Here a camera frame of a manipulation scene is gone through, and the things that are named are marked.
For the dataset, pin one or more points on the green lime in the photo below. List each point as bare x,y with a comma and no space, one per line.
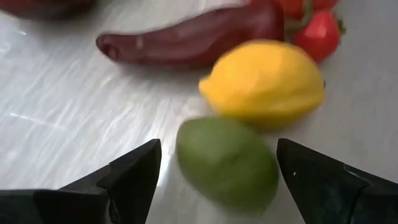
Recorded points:
227,161

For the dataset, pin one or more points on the large orange-red tomato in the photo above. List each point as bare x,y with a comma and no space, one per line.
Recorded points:
292,7

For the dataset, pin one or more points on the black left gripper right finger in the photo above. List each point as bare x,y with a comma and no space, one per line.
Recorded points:
335,193

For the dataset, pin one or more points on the yellow lemon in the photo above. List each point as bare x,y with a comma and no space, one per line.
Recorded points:
264,84

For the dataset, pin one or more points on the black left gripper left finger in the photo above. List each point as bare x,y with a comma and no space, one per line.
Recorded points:
93,199

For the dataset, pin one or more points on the dark purple plum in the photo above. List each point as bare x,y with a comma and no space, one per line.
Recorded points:
46,7

